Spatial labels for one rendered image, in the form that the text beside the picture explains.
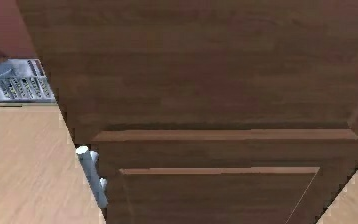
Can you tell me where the brown wooden cupboard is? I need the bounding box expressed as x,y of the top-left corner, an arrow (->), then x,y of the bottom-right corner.
15,0 -> 358,224

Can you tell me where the white bar handle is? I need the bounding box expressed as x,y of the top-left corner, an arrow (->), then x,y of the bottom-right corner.
75,145 -> 109,210

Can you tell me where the grey desk telephone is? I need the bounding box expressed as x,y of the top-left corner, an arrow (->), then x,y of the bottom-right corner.
0,58 -> 57,104

